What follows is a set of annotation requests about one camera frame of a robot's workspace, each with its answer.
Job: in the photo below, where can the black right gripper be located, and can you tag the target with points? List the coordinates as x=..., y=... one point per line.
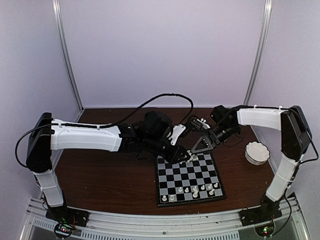
x=211, y=141

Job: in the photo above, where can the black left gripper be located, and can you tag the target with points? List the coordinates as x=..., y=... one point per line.
x=176, y=155

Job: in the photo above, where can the white chess king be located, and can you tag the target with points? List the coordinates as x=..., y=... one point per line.
x=195, y=192

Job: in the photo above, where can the white chess bishop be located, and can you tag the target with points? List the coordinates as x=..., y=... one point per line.
x=211, y=193

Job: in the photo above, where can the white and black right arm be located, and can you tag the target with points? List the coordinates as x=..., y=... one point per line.
x=295, y=139

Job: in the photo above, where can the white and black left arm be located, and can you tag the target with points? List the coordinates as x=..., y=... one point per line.
x=155, y=134

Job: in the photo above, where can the white chess piece pile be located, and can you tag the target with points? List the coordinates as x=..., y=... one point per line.
x=193, y=158

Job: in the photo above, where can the black and white chessboard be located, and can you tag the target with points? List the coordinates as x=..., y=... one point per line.
x=169, y=177

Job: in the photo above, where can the white scalloped bowl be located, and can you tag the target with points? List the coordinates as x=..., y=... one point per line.
x=256, y=153

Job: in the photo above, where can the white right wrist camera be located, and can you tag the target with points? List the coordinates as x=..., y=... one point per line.
x=199, y=123

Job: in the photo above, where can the aluminium front rail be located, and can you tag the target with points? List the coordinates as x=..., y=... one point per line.
x=224, y=225

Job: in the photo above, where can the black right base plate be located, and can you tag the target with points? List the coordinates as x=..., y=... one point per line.
x=254, y=216

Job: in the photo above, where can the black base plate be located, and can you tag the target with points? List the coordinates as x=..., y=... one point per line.
x=68, y=216
x=254, y=216

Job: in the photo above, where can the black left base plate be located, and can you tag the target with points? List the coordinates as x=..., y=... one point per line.
x=68, y=216

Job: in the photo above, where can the right aluminium frame post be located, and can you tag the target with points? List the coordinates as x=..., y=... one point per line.
x=264, y=31

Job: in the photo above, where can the aluminium frame post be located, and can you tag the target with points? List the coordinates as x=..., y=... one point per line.
x=65, y=53
x=264, y=31

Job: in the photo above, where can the left aluminium frame post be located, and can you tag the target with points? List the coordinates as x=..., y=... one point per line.
x=65, y=53

